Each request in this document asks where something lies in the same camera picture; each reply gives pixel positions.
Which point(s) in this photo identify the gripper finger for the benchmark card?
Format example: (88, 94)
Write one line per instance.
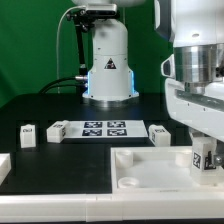
(212, 161)
(196, 135)

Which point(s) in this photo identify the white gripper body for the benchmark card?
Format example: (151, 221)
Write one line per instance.
(205, 113)

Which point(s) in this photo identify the white square tabletop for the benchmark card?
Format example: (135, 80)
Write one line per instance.
(157, 169)

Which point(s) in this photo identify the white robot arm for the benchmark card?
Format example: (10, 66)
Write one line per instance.
(194, 72)

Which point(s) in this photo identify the white obstacle fence front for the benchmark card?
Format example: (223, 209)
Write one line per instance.
(112, 207)

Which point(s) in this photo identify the white marker sheet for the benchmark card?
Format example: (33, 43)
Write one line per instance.
(106, 129)

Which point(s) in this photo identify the white fence left piece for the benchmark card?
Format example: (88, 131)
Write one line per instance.
(5, 166)

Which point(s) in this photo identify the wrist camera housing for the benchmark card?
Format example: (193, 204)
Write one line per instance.
(168, 67)

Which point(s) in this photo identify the mounted depth camera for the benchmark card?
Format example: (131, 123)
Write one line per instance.
(101, 9)

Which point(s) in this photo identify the black camera stand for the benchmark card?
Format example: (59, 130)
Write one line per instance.
(80, 43)

